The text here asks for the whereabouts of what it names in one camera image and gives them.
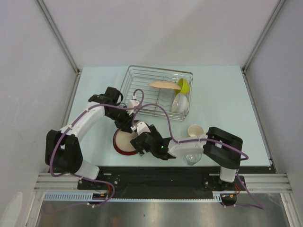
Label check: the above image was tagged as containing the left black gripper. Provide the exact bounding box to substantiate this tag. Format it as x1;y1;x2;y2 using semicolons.
106;106;135;134

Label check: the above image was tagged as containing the red rimmed beige plate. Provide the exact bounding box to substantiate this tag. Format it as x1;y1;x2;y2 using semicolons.
113;129;138;156

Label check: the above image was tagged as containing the clear drinking glass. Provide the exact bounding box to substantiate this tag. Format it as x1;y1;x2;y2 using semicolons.
184;154;202;166

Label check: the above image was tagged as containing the yellow mug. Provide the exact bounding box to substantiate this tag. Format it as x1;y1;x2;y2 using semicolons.
187;124;205;137

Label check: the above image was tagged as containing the white bowl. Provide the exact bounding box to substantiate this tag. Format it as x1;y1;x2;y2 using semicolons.
171;93;189;114

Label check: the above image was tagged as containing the metal wire dish rack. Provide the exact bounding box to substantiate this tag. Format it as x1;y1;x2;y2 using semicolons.
120;65;193;121

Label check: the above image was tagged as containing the beige bird pattern plate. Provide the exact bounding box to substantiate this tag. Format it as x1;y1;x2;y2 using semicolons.
148;80;181;90

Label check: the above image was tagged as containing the lime green bowl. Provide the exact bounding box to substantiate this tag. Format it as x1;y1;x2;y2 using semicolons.
174;79;190;95

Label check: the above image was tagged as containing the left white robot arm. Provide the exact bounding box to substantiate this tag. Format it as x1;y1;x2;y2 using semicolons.
45;87;142;189

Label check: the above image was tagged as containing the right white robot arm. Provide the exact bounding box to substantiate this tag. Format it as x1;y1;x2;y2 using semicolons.
130;125;249;190

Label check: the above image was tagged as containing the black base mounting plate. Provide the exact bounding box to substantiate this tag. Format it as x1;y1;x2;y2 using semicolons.
77;166;276;200

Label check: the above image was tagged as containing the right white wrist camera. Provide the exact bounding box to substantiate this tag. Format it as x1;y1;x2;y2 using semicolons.
131;121;151;136

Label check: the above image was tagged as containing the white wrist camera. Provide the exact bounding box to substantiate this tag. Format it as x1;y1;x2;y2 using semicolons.
126;95;140;115
131;121;151;136

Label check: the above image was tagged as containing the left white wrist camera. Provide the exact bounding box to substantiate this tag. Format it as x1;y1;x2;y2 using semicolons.
126;95;140;115

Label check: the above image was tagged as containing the light blue cable duct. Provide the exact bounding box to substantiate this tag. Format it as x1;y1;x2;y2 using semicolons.
44;192;222;203

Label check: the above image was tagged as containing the aluminium frame rail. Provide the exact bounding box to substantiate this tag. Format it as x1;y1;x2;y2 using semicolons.
34;173;292;193

